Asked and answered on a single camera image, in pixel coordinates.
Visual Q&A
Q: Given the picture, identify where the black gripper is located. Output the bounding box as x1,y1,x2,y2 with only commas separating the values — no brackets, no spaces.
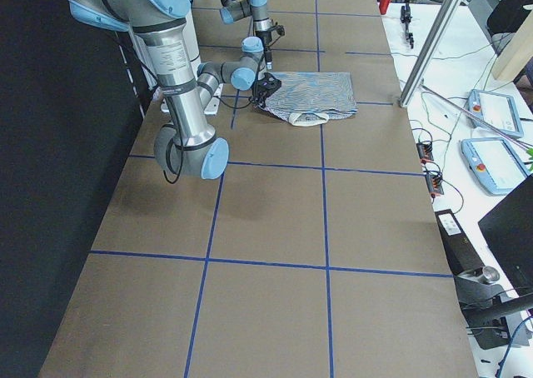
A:
260,37,273,70
252,80,271,109

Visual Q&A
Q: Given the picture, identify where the striped polo shirt white collar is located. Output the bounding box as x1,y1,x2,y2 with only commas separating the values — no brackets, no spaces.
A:
261,72,357,127

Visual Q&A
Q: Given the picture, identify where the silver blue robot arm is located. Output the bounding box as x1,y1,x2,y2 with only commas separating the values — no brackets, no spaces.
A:
68,0,273,180
220,0,286,70

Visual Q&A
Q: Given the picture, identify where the orange black connector block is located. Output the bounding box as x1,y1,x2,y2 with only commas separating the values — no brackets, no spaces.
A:
416,142,434,164

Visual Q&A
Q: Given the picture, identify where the near teach pendant tablet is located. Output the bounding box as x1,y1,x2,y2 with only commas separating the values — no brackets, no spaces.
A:
460,137,530,196

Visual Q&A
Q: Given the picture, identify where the teach pendant tablet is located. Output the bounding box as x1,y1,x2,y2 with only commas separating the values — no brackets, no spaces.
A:
467,89,524,138
460,137,530,196

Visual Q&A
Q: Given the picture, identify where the far teach pendant tablet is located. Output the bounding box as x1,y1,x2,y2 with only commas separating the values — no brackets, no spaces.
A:
467,89,524,138

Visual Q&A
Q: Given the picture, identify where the black box with label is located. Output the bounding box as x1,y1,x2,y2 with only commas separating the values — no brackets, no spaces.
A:
435,209,485,276

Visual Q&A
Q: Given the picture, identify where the black monitor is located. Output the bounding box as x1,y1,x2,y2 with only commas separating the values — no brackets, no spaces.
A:
478,177,532,295

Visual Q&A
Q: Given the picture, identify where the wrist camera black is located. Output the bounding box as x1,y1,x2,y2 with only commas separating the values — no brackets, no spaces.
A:
273,23,286,37
260,72,281,92

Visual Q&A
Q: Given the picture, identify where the aluminium frame post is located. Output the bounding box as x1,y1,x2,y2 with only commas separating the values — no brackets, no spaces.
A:
399,0,461,107

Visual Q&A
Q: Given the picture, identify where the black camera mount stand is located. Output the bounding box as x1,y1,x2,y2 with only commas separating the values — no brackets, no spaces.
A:
454,266,532,350

